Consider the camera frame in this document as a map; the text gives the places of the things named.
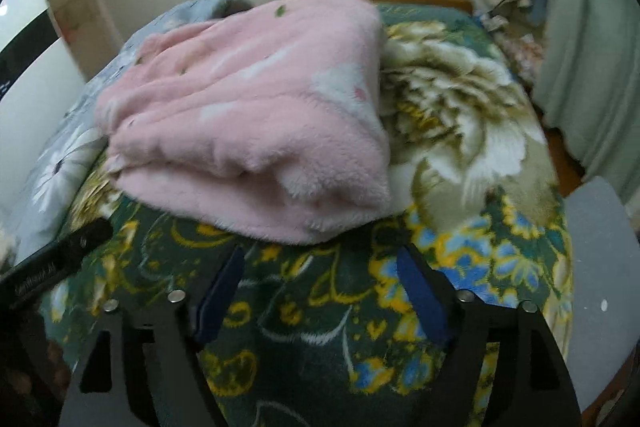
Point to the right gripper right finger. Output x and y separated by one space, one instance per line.
532 386

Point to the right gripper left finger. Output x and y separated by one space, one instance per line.
141 368

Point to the pink fleece floral garment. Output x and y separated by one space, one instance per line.
264 123

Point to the grey daisy print duvet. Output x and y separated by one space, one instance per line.
71 151

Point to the teal floral bed blanket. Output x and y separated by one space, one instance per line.
324 334

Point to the white black sliding wardrobe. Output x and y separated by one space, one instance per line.
40 80

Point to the green curtain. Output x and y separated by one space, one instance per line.
588 87

